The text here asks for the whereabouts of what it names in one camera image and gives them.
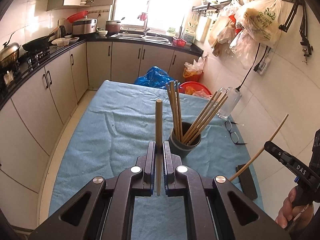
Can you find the wooden chopstick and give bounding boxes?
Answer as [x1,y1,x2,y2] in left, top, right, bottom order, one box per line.
[182,92,217,143]
[229,114,289,181]
[185,93,227,144]
[166,81,179,139]
[184,91,222,144]
[175,80,183,142]
[155,99,163,196]
[170,81,182,141]
[187,95,229,145]

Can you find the person right hand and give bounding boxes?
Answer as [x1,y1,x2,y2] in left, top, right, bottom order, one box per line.
[275,187,314,230]

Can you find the black phone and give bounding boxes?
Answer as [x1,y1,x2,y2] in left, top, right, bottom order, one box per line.
[238,167,258,200]

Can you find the black eyeglasses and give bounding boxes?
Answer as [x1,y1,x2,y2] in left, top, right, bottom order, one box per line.
[225,120,246,145]

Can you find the blue table cloth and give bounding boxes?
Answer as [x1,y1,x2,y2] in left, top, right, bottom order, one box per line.
[49,81,249,239]

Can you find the black utensil holder cup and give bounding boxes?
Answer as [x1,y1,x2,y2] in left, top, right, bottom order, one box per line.
[168,128,201,159]

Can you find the glass beer mug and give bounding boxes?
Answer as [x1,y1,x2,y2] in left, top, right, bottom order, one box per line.
[217,87,242,120]

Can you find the red plastic basin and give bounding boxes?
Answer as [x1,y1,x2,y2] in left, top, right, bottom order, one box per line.
[180,81,212,98]

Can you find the orange trash bin with bag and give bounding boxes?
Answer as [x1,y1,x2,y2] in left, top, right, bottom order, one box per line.
[183,56,207,82]

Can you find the yellowish hanging plastic bag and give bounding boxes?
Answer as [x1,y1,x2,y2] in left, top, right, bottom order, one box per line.
[235,0,282,48]

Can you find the blue plastic bag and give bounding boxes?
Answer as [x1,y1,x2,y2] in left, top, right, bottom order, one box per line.
[134,66,175,89]

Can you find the red small basket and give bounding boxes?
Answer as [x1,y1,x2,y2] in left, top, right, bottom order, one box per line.
[172,37,186,48]

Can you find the black wok pan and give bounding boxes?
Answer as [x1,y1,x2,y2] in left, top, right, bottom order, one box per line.
[22,27,58,51]

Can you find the steel lidded pot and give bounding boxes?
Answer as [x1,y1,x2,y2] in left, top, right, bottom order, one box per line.
[0,33,20,68]

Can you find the brown cooking pot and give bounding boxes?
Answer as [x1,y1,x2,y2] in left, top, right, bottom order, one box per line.
[105,17,125,35]

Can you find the sink faucet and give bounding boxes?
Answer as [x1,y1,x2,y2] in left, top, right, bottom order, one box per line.
[143,0,150,36]

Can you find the silver rice cooker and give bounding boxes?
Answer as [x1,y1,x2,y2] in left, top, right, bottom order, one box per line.
[72,16,97,35]

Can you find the black power cable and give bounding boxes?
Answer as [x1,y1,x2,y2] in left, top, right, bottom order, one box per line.
[236,42,262,92]

